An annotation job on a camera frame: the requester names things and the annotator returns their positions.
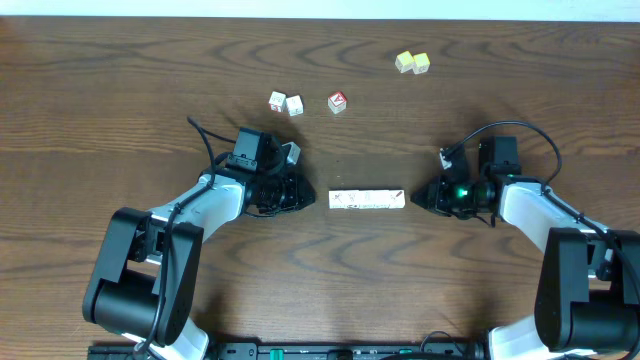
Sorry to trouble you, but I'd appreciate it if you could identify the white block blue edge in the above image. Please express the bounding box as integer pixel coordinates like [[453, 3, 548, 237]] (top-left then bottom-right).
[[389, 190, 406, 209]]

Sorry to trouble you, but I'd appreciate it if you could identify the white dragonfly block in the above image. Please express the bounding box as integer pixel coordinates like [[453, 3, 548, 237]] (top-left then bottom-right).
[[329, 190, 347, 209]]

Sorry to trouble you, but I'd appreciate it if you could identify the plain white block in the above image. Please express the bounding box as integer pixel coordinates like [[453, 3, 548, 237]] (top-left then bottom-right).
[[372, 190, 392, 209]]

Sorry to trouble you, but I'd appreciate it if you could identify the white block with oval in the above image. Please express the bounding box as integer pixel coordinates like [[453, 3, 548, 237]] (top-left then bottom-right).
[[344, 190, 360, 209]]

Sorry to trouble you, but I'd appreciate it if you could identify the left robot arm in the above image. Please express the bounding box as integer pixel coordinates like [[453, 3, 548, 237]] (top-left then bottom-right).
[[82, 128, 315, 359]]

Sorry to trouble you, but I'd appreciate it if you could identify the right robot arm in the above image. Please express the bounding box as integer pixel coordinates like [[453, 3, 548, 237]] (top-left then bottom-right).
[[411, 136, 639, 359]]

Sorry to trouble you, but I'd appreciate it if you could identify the white block red bottom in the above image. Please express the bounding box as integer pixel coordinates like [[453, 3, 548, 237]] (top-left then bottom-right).
[[268, 91, 287, 112]]

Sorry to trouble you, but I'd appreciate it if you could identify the red letter block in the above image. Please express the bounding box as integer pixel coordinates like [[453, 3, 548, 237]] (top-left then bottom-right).
[[328, 91, 348, 114]]

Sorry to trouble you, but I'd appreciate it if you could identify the yellow block left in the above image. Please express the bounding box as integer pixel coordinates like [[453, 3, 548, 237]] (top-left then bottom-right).
[[395, 51, 415, 73]]

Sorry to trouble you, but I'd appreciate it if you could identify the yellow block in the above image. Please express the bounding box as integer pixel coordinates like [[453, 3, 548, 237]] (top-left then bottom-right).
[[412, 53, 431, 75], [395, 51, 415, 73]]

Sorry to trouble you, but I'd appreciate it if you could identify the yellow block right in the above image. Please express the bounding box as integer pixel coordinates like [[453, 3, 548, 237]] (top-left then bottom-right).
[[412, 53, 431, 75]]

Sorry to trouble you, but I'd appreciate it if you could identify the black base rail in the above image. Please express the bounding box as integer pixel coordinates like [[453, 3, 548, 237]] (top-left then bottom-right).
[[86, 328, 490, 360]]

